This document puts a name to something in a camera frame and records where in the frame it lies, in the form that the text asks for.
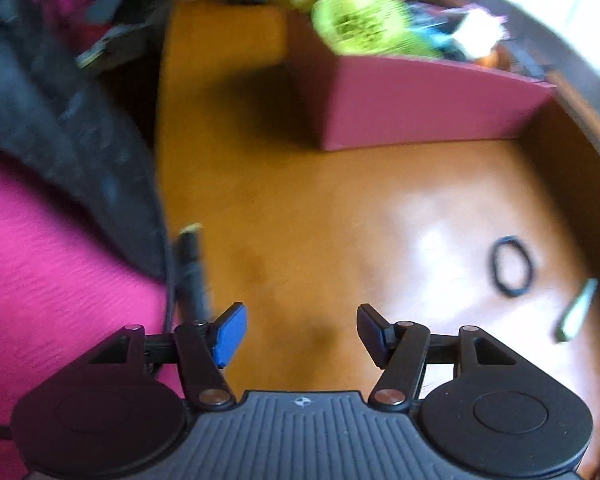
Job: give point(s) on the pink garment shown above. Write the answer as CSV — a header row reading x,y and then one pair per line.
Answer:
x,y
55,285

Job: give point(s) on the pink storage box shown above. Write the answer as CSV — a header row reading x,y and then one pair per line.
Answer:
x,y
405,100

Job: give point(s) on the black pen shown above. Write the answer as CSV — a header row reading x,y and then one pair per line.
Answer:
x,y
190,270

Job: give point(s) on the yellow plush toy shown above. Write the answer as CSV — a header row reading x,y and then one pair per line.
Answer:
x,y
360,20

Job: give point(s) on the orange ball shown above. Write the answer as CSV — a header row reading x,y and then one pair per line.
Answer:
x,y
490,57

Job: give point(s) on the white printed card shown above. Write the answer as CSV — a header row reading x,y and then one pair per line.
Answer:
x,y
480,27

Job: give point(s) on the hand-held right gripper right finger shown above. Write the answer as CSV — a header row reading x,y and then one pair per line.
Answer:
x,y
372,335

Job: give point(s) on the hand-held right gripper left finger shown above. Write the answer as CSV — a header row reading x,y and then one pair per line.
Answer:
x,y
230,335

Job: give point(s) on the pale green plastic stick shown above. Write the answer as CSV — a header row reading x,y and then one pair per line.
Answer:
x,y
577,310

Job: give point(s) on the barred window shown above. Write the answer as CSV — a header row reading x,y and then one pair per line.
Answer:
x,y
580,10

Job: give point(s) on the dark grey jacket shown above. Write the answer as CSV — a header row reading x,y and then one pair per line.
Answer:
x,y
55,110

